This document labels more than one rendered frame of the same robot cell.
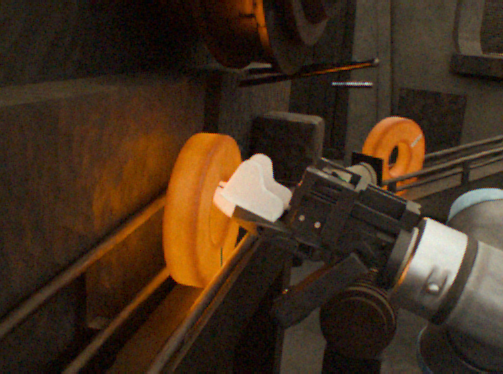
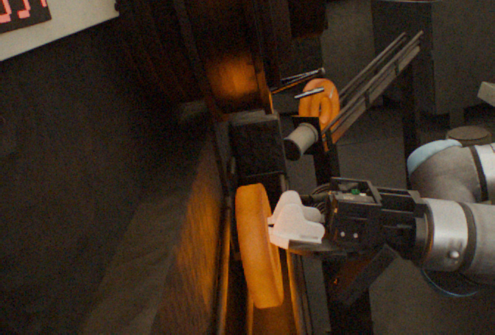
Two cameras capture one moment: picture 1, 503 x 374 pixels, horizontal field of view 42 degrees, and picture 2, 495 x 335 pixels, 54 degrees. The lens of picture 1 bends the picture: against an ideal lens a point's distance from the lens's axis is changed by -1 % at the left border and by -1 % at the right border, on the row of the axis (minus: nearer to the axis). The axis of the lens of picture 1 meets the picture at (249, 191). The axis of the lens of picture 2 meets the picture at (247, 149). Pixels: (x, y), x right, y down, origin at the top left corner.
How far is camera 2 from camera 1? 0.22 m
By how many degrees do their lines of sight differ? 11
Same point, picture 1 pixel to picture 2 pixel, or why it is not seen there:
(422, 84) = not seen: hidden behind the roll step
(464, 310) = (479, 261)
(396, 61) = not seen: hidden behind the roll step
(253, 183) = (296, 219)
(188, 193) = (259, 251)
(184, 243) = (267, 288)
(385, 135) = (312, 98)
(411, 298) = (438, 264)
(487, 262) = (483, 221)
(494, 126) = (342, 32)
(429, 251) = (443, 229)
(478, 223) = (437, 171)
